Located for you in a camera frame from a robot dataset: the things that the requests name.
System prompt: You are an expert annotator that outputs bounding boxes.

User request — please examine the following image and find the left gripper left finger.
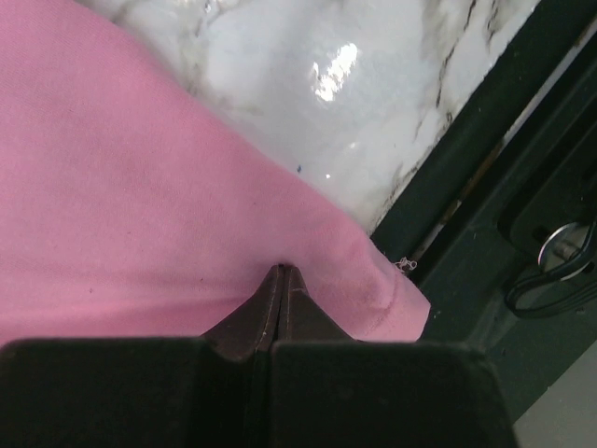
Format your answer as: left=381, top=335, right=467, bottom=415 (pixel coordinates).
left=201, top=265, right=285, bottom=362

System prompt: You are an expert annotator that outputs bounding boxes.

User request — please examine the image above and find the pink t-shirt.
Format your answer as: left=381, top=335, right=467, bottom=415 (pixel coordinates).
left=1, top=1, right=430, bottom=342

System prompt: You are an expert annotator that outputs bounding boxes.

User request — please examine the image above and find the black base frame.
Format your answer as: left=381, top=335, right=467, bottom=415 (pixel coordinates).
left=372, top=1, right=596, bottom=418

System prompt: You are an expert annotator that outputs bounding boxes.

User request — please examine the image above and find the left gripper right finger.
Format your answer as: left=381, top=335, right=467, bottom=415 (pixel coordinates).
left=277, top=266, right=353, bottom=342

